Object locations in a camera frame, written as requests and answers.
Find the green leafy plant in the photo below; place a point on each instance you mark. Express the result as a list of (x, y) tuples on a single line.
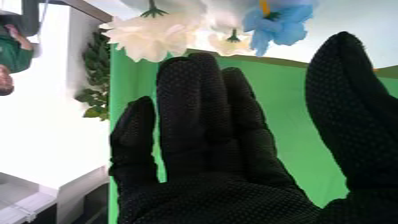
[(96, 83)]

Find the small white flower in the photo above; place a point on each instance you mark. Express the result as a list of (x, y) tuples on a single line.
[(228, 47)]

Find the blue flower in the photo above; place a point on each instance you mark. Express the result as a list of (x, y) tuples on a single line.
[(283, 28)]

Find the person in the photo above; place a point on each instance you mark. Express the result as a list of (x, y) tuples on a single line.
[(11, 56)]

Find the white sheet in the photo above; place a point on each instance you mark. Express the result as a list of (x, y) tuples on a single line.
[(355, 20)]

